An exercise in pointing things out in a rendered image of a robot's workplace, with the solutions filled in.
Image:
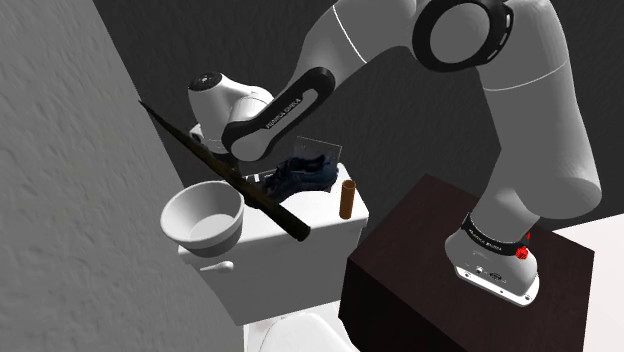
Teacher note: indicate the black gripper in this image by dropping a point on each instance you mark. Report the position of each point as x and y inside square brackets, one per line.
[252, 178]

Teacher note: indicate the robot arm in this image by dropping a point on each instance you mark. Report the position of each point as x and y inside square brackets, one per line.
[531, 126]

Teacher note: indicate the long dark brown stick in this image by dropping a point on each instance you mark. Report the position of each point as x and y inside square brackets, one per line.
[273, 209]

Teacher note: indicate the dark blue shoe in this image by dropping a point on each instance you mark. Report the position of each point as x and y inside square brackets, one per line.
[304, 176]

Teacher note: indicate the white bowl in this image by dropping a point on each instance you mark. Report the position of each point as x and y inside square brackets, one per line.
[204, 204]

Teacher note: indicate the clear glass panel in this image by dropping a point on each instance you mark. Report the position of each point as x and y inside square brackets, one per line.
[327, 149]

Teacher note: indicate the brown cylinder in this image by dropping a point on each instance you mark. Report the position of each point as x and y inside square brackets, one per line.
[347, 200]

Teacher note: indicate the white toilet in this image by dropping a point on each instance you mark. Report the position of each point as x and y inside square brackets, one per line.
[292, 273]

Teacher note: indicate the dark brown robot stand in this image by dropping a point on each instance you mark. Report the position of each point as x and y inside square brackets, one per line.
[409, 273]

